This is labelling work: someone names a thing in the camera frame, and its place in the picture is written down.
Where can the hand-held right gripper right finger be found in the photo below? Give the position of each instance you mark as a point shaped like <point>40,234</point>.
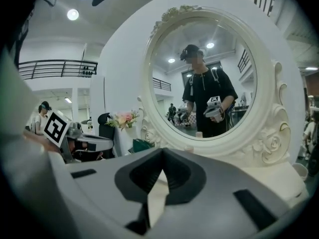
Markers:
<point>211,208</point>

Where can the dark green box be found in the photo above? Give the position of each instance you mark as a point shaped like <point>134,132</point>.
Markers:
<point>142,146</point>

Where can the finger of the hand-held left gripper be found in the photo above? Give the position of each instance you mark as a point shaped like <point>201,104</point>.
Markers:
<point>104,146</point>

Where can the round ceiling lamp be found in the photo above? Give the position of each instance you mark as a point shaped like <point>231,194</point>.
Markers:
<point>73,14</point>

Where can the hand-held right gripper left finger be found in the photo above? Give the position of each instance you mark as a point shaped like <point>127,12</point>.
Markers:
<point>99,195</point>

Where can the black office chair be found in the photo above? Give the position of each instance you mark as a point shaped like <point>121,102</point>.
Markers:
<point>106,126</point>

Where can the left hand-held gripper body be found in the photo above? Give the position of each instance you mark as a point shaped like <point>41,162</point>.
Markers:
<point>57,128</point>

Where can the oval white-framed mirror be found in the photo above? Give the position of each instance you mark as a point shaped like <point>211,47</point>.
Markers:
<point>264,96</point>

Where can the pink flower bouquet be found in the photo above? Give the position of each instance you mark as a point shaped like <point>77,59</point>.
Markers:
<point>123,118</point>

